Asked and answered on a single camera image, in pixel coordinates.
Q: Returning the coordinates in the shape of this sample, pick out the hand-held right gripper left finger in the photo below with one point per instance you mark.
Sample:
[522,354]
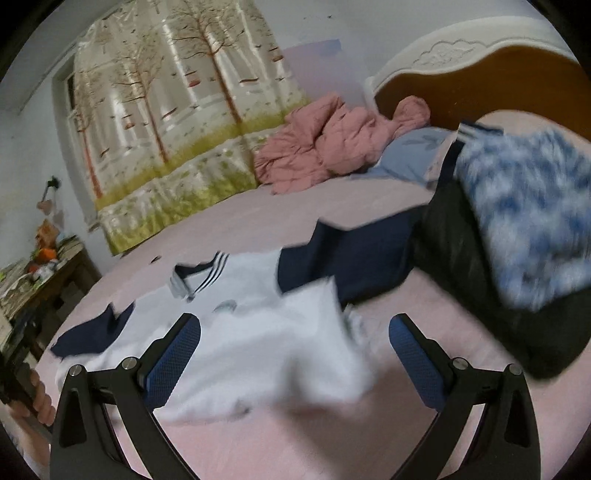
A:
[174,362]

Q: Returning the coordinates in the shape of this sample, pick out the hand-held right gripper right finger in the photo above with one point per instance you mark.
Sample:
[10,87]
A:
[414,364]

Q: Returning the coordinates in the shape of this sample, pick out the white and navy striped-collar shirt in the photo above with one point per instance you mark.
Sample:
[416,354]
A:
[258,332]

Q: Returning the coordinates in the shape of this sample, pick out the person's left hand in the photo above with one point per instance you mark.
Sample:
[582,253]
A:
[44,399]

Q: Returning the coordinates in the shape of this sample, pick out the wooden desk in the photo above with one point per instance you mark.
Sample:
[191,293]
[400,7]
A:
[69,277]

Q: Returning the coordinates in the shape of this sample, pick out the black garment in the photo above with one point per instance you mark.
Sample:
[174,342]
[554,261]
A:
[452,258]

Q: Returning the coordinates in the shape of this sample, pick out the orange toy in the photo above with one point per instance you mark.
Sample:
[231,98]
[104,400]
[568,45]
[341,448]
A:
[45,240]

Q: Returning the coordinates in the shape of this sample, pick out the pink bed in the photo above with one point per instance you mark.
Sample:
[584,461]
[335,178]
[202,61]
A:
[277,217]

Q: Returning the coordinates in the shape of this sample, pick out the blue and white fuzzy garment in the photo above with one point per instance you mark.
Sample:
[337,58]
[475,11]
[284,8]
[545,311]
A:
[521,207]

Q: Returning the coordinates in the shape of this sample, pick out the pink crumpled garment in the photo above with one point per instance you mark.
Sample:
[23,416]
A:
[323,147]

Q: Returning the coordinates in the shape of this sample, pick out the pink pillow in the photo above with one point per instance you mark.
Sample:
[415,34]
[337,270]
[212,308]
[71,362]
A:
[531,121]

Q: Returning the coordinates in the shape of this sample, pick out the white and wooden headboard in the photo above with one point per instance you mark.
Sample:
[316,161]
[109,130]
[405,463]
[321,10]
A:
[485,78]

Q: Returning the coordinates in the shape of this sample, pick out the wall hanging ornament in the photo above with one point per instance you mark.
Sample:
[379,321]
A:
[50,194]

